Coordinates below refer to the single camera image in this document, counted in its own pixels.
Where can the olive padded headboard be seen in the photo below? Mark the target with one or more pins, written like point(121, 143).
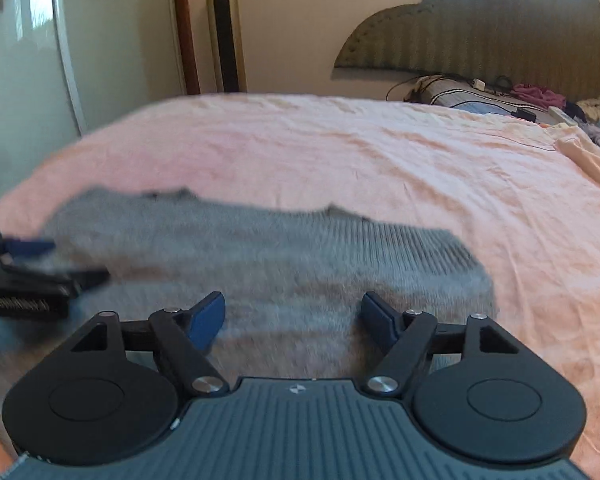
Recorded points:
point(480, 25)

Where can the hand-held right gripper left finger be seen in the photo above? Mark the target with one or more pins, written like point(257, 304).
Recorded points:
point(205, 317)

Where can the pink bed sheet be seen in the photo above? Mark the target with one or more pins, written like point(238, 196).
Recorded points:
point(355, 160)

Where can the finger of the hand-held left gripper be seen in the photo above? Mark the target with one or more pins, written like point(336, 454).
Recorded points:
point(25, 247)
point(85, 279)

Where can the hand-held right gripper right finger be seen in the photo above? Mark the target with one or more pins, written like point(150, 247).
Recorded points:
point(380, 317)

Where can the brown wooden door frame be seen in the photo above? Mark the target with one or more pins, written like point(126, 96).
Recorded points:
point(186, 30)

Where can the gold tower air conditioner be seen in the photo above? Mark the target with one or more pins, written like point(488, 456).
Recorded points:
point(226, 30)

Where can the patterned pillow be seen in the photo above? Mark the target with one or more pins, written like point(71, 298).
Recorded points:
point(470, 97)

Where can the white charger plug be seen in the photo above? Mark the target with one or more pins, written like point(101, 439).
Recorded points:
point(478, 83)

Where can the magenta garment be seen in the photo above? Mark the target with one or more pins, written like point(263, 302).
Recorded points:
point(535, 95)

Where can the grey sweater with navy sleeves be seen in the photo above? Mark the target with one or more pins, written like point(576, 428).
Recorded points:
point(280, 260)

